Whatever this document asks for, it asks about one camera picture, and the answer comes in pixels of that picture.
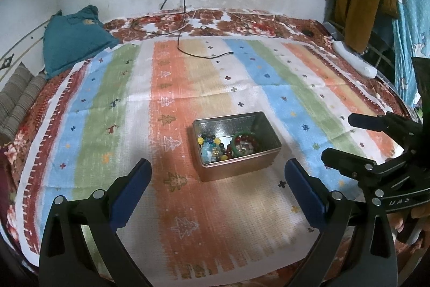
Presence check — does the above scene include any metal tin box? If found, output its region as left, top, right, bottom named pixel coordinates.
left=190, top=111, right=281, bottom=181

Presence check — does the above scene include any red bead bracelet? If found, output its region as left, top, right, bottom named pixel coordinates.
left=225, top=133, right=261, bottom=156

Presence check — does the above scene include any black charging cable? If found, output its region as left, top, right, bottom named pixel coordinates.
left=129, top=0, right=235, bottom=59

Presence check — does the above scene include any teal pillow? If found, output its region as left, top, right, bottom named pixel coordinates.
left=43, top=5, right=120, bottom=80

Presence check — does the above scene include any striped colourful mat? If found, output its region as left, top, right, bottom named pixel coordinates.
left=12, top=38, right=401, bottom=286

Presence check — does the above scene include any light blue hanging cloth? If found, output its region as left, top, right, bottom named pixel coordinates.
left=392, top=0, right=429, bottom=107

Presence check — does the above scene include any light blue bead bracelet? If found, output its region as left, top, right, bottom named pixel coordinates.
left=200, top=143, right=220, bottom=164

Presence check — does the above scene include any green jade bangle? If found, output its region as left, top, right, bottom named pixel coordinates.
left=230, top=131, right=261, bottom=157

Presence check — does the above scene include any multicolour bead bracelet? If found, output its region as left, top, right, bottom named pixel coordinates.
left=197, top=132, right=230, bottom=162

